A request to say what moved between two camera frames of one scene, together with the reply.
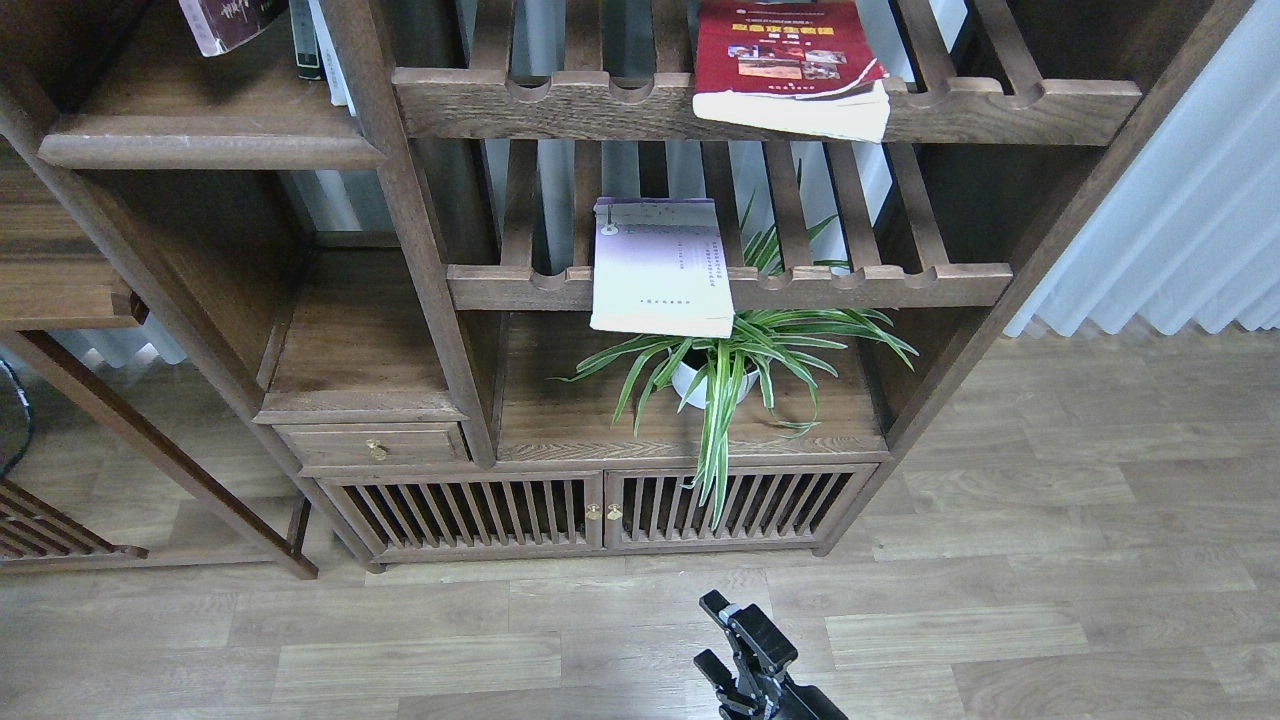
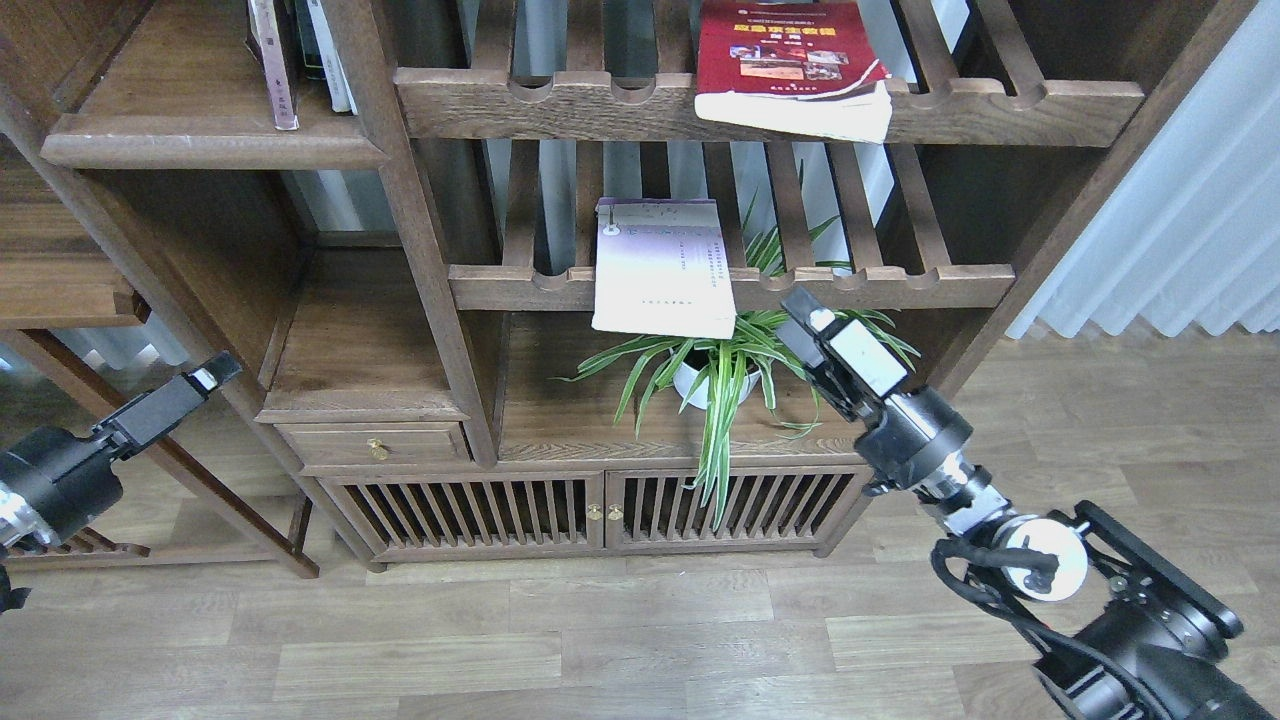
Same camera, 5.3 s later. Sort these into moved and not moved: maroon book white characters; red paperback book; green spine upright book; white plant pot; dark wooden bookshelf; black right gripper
Moved: black right gripper; maroon book white characters
Not moved: red paperback book; green spine upright book; white plant pot; dark wooden bookshelf
